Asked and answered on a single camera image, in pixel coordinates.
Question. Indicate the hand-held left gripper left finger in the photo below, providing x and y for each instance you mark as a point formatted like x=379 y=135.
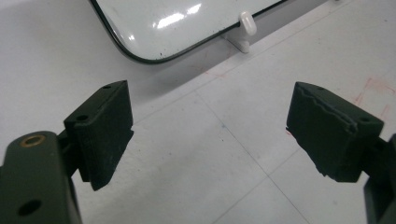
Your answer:
x=99 y=133

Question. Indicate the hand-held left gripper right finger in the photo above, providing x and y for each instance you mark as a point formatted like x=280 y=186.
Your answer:
x=330 y=140

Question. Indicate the white whiteboard with black rim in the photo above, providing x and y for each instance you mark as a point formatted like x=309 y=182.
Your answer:
x=155 y=31

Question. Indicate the white whiteboard stand clip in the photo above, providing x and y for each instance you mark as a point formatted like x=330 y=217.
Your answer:
x=248 y=25

